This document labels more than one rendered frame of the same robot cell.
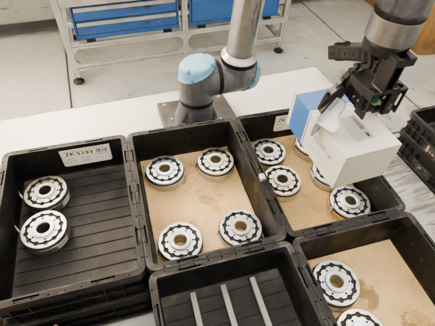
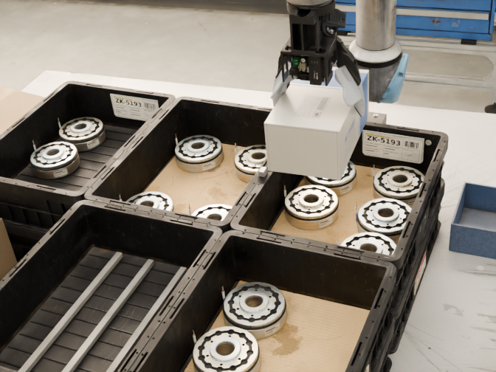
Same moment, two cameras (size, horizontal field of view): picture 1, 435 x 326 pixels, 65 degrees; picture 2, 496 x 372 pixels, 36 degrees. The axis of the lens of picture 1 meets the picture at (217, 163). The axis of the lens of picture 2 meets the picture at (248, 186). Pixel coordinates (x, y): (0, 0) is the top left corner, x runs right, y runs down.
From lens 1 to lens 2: 100 cm
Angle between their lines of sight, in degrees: 35
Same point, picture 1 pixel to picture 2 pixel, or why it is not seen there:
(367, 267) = (319, 322)
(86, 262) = not seen: hidden behind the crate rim
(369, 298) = (286, 345)
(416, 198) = not seen: outside the picture
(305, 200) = (325, 237)
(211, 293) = (136, 264)
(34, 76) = (256, 71)
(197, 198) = (209, 189)
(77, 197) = (105, 147)
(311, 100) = not seen: hidden behind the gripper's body
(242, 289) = (167, 274)
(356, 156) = (277, 125)
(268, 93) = (467, 136)
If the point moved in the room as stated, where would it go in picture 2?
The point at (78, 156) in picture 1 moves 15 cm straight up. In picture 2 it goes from (128, 106) to (115, 46)
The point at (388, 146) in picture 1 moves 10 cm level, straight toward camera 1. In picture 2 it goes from (320, 128) to (257, 142)
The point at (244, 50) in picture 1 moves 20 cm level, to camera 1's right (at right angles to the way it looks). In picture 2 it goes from (367, 38) to (452, 61)
